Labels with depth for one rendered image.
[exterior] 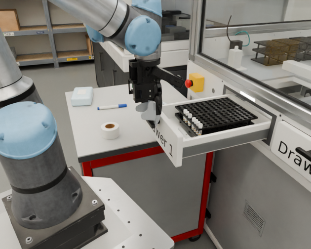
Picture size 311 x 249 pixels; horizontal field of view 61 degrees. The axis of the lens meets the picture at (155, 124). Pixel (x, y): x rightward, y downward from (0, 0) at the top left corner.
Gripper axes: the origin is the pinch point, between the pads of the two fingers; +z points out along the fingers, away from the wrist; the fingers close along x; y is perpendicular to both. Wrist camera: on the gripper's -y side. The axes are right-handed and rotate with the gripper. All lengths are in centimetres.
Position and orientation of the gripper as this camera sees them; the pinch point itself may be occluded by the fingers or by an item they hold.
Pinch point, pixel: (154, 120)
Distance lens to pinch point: 84.1
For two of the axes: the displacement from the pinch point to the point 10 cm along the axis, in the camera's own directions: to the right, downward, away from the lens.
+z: 0.0, 8.7, 4.9
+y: -9.4, 1.7, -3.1
